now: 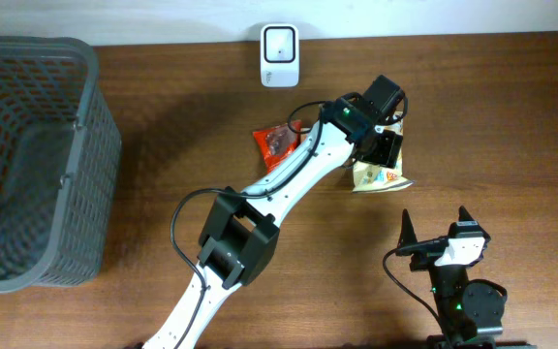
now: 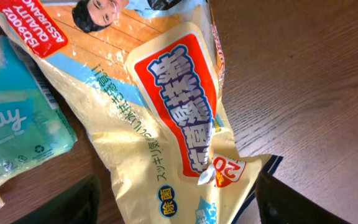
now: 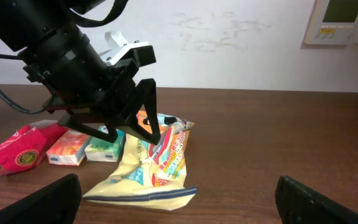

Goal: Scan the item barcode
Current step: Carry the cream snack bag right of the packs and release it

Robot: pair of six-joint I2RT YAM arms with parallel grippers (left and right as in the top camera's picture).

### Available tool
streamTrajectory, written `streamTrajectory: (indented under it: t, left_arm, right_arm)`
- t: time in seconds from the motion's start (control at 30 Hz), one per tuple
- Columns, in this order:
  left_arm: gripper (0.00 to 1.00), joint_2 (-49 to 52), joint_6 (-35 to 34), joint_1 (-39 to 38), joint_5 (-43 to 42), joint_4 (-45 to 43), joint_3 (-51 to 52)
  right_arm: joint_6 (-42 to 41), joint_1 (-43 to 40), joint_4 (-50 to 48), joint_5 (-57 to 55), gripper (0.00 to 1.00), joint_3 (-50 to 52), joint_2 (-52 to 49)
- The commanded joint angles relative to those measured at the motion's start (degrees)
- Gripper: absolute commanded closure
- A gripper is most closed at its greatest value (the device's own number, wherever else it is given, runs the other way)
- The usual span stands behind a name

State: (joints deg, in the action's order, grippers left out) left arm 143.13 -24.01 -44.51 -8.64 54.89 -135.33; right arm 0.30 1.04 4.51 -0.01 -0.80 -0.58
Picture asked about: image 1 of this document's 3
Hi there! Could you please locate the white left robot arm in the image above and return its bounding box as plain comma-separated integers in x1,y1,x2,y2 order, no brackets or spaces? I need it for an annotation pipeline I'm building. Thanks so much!
143,76,408,348

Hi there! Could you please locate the teal tissue pack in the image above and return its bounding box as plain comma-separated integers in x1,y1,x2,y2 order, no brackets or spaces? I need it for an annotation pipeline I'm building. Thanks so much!
339,168,354,188

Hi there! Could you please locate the red snack bag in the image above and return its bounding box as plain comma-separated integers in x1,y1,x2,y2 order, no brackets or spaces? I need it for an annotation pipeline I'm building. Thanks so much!
252,123,300,173

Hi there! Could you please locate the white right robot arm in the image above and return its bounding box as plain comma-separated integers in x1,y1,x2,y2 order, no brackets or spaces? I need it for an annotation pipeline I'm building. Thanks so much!
395,206,508,348

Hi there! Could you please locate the grey plastic mesh basket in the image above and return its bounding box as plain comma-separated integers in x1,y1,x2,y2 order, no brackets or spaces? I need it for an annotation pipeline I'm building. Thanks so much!
0,36,122,294

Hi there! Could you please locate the beige snack bag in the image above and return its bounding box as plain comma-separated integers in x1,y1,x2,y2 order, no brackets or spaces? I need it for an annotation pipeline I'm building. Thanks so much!
353,111,413,193

